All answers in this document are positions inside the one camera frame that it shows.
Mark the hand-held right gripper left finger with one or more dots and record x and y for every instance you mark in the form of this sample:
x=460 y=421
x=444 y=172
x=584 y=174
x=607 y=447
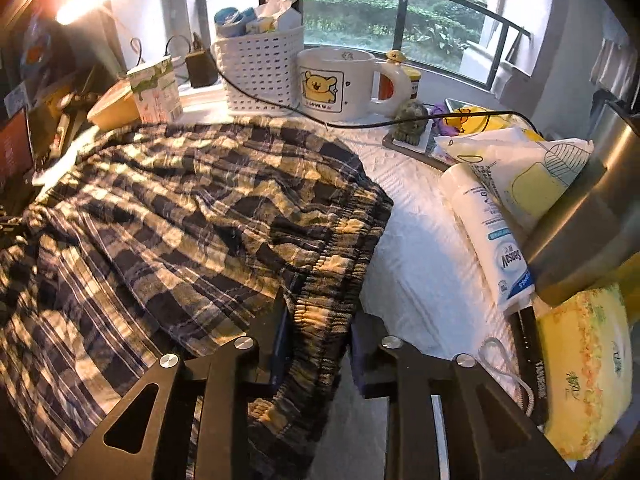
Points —
x=281 y=350

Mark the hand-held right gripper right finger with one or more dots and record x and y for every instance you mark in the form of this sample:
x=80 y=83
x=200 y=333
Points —
x=358 y=355

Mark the plaid pants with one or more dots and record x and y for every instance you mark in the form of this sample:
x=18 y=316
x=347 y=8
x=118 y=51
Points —
x=175 y=210

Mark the white textured table cover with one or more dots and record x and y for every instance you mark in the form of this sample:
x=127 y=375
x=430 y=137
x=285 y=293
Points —
x=425 y=240

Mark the black slim box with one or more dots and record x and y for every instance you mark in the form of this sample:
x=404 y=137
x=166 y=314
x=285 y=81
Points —
x=534 y=370

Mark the white wipes pack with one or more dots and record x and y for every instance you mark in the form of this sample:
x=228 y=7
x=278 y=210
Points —
x=492 y=240

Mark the dark tray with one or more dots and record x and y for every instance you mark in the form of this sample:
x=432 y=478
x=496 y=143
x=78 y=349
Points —
x=415 y=152

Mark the yellow tissue pack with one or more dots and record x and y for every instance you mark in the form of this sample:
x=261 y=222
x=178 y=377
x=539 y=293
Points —
x=585 y=375

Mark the turtle figurine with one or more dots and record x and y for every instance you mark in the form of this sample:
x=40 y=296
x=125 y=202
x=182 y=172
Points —
x=411 y=120

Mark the leaf print tissue pack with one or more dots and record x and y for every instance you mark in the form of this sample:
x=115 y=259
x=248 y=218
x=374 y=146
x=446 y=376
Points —
x=525 y=180

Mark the yellow duck print bag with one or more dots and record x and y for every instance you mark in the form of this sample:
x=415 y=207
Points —
x=475 y=119

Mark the stainless steel thermos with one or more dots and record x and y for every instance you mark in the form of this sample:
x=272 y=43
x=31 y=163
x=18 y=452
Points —
x=585 y=220

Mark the white bear print mug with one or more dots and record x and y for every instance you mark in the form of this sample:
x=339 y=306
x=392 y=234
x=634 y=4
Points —
x=350 y=80

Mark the jar with yellow duck lid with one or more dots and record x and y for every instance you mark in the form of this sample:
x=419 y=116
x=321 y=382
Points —
x=412 y=77

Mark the white plastic basket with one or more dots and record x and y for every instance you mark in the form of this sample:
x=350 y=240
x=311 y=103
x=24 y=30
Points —
x=260 y=67

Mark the green white milk carton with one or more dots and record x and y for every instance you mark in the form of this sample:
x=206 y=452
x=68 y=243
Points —
x=156 y=92

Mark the black power adapter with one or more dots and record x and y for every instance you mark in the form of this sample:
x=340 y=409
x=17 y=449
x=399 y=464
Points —
x=201 y=67

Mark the yellow lidded container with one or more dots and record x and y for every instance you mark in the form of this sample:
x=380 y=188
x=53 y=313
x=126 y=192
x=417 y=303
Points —
x=112 y=107

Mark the black window railing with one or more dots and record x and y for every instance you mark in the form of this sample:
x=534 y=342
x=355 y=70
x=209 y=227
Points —
x=400 y=15

